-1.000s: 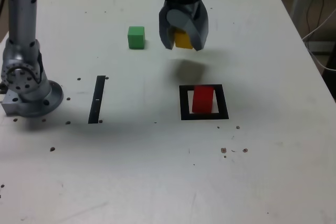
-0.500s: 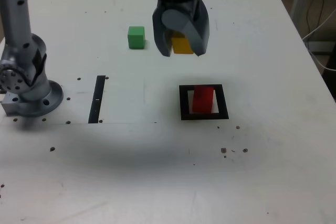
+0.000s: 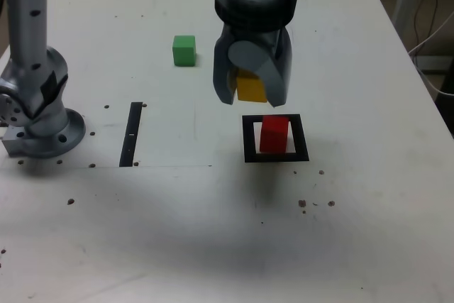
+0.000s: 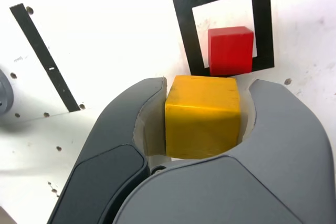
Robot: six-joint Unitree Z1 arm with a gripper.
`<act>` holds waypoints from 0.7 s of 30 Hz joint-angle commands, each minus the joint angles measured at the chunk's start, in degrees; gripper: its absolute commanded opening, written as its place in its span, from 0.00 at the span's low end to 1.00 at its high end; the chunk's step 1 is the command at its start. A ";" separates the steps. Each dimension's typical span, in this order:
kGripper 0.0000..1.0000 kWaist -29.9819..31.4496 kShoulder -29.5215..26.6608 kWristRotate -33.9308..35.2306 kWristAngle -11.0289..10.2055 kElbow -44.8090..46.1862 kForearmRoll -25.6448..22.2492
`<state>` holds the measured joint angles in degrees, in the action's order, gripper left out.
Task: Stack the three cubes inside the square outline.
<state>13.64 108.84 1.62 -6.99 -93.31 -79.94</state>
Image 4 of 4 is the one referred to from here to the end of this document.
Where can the yellow cube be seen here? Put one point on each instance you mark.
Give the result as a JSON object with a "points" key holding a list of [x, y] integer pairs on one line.
{"points": [[202, 119]]}

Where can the red cube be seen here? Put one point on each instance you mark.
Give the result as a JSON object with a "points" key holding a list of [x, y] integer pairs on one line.
{"points": [[231, 53]]}

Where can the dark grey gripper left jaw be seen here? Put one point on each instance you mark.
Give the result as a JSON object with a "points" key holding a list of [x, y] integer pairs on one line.
{"points": [[110, 129]]}

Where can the black tape square outline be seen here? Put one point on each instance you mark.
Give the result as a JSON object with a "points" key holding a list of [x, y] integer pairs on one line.
{"points": [[187, 24]]}

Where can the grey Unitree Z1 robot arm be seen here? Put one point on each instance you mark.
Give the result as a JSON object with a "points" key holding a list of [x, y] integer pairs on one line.
{"points": [[4, 95]]}

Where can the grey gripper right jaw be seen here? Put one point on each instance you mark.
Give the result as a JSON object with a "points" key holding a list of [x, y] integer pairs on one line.
{"points": [[262, 169]]}

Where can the black tape strip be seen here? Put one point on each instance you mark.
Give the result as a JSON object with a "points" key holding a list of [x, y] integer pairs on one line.
{"points": [[42, 51]]}

